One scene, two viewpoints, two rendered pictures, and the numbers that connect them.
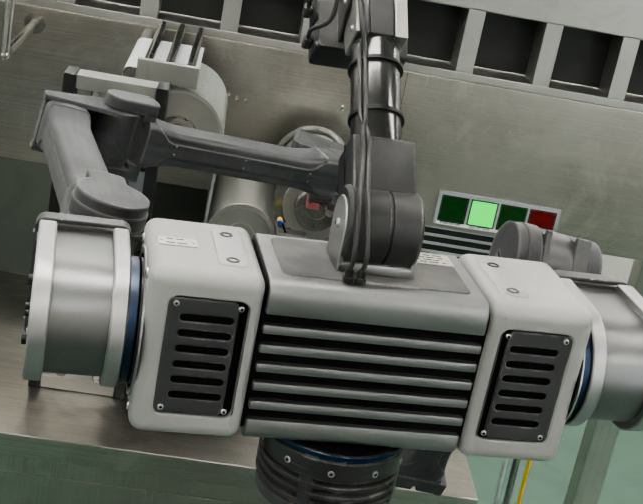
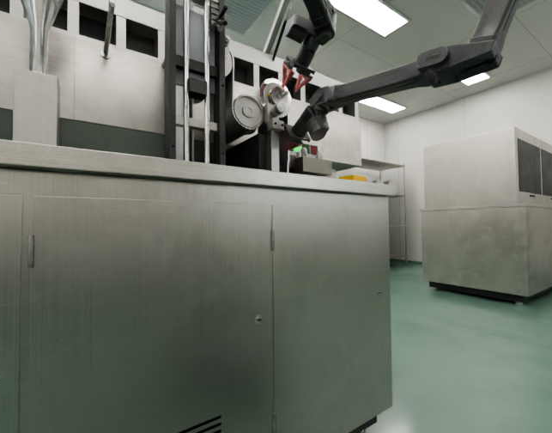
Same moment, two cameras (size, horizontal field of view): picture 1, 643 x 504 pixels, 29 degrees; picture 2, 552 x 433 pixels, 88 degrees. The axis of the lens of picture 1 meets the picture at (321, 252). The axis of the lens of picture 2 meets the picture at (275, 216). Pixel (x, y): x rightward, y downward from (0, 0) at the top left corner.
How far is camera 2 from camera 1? 166 cm
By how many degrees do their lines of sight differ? 35
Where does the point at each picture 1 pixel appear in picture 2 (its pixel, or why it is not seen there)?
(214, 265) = not seen: outside the picture
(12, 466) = (186, 197)
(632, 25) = (321, 83)
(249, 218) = (251, 102)
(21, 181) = (106, 137)
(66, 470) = (221, 196)
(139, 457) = (268, 173)
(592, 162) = not seen: hidden behind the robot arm
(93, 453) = (242, 173)
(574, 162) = not seen: hidden behind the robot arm
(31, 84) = (106, 85)
